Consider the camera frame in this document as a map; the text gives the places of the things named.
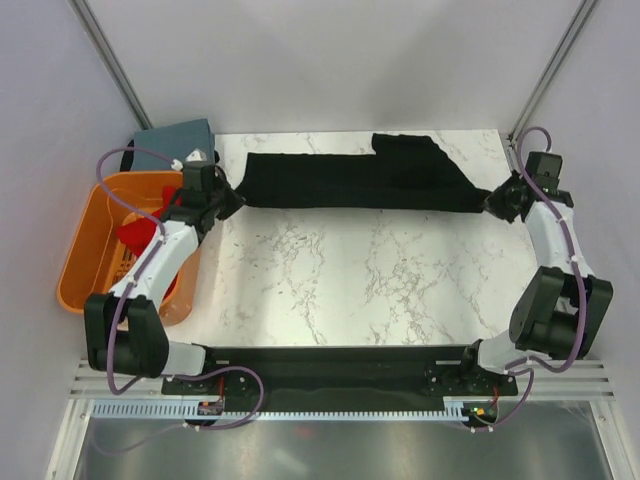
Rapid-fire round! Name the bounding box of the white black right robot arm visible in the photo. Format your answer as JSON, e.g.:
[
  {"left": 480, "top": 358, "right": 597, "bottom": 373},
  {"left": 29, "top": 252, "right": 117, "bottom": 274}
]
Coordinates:
[{"left": 457, "top": 172, "right": 613, "bottom": 394}]

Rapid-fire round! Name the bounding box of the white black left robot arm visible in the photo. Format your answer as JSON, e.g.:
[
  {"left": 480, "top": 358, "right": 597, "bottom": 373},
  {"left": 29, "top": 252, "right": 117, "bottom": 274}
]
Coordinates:
[{"left": 84, "top": 177, "right": 245, "bottom": 395}]

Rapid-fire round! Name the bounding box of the folded grey blue t shirt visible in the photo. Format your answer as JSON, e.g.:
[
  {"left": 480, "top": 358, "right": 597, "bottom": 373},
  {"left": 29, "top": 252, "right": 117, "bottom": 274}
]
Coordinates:
[{"left": 130, "top": 119, "right": 215, "bottom": 171}]

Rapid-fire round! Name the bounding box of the red t shirt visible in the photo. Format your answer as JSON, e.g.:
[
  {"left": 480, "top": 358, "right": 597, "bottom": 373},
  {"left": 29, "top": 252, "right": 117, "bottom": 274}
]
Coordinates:
[{"left": 112, "top": 185, "right": 180, "bottom": 284}]

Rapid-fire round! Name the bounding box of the orange plastic basket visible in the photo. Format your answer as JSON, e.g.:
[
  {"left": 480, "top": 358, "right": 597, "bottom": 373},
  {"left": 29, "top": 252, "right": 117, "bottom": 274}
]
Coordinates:
[{"left": 57, "top": 171, "right": 182, "bottom": 315}]

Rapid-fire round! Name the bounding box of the aluminium base extrusion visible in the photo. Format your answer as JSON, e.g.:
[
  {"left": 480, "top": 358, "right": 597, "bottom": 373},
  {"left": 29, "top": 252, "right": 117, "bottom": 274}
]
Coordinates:
[{"left": 69, "top": 360, "right": 614, "bottom": 401}]

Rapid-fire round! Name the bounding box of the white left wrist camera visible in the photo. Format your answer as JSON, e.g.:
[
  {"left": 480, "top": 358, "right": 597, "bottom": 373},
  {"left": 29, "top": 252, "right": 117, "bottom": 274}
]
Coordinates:
[{"left": 171, "top": 149, "right": 216, "bottom": 191}]

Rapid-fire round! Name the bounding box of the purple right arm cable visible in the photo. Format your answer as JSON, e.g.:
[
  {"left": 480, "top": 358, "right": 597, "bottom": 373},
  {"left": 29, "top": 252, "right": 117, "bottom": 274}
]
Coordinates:
[{"left": 462, "top": 126, "right": 589, "bottom": 434}]

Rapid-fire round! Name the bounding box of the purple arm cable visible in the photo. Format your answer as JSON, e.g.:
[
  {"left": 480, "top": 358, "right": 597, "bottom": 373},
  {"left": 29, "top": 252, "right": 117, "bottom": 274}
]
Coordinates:
[
  {"left": 462, "top": 126, "right": 589, "bottom": 434},
  {"left": 89, "top": 148, "right": 266, "bottom": 456}
]

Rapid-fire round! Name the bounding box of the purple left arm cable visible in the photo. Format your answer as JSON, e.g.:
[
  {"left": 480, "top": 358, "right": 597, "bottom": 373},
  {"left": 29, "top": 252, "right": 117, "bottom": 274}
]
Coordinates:
[{"left": 89, "top": 148, "right": 266, "bottom": 456}]

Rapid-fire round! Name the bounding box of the black mounting rail plate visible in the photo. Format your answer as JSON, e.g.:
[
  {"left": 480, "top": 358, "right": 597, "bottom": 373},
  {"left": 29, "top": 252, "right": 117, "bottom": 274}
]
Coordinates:
[{"left": 162, "top": 346, "right": 518, "bottom": 410}]

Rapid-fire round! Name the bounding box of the aluminium frame post left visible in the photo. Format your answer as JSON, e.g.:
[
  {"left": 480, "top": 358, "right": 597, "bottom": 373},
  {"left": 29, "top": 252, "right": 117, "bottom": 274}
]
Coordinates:
[{"left": 69, "top": 0, "right": 153, "bottom": 130}]

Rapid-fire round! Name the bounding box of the aluminium frame post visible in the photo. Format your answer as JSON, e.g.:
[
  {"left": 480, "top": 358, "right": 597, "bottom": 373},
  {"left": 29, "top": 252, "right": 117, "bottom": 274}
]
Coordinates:
[
  {"left": 69, "top": 0, "right": 153, "bottom": 130},
  {"left": 505, "top": 0, "right": 601, "bottom": 148}
]

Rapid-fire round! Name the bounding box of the aluminium frame post right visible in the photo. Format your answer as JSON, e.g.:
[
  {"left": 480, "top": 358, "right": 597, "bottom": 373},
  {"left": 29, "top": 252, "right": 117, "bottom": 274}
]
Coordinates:
[{"left": 505, "top": 0, "right": 601, "bottom": 148}]

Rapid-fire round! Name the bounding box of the white slotted cable duct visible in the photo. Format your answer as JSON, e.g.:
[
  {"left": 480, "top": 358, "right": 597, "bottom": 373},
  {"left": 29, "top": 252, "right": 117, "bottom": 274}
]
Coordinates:
[{"left": 91, "top": 398, "right": 480, "bottom": 421}]

